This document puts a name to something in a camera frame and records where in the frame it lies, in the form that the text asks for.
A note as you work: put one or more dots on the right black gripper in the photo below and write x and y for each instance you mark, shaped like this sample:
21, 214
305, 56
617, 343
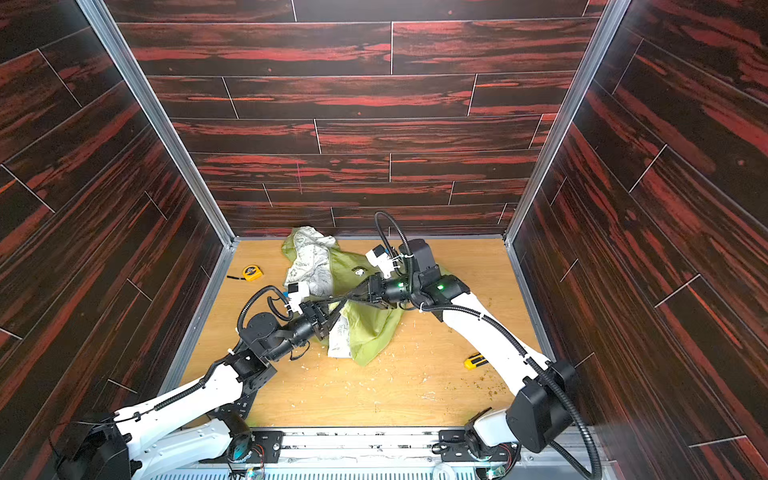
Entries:
374, 289

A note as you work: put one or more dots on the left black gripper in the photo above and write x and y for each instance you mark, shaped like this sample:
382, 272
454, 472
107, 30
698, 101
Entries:
323, 316

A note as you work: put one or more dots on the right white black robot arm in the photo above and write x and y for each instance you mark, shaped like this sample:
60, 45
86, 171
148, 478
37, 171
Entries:
542, 408

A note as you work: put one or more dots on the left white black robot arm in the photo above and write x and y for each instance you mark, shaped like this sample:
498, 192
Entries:
203, 419

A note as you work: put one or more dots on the yellow tape measure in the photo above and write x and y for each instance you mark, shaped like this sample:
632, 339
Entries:
249, 273

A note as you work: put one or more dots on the black calculator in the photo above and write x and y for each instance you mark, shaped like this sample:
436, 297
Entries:
240, 407

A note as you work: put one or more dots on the yellow utility knife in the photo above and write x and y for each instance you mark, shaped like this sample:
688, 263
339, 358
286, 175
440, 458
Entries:
475, 361

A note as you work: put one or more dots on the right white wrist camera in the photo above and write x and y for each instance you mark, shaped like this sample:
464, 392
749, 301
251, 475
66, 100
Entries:
379, 258

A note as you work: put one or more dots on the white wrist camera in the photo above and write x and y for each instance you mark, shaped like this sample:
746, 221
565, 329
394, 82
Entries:
379, 258
297, 292

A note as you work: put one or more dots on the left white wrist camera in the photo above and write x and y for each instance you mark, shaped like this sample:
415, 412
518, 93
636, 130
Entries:
297, 292

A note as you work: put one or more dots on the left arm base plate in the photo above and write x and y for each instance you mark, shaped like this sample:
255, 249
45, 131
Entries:
259, 446

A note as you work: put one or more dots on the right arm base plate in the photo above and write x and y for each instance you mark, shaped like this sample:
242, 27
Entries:
453, 446

